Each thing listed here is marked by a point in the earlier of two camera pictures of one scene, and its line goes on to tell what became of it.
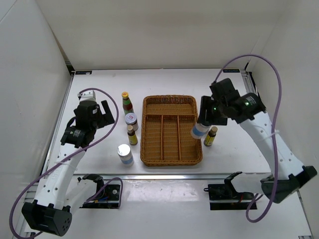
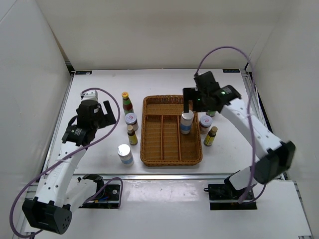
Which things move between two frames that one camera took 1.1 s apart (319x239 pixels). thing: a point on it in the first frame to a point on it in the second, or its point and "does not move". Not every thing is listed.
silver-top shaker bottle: x=199 y=130 to x=186 y=120
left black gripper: x=104 y=117 does not move
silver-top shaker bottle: x=125 y=155 does not move
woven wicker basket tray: x=170 y=124 does not move
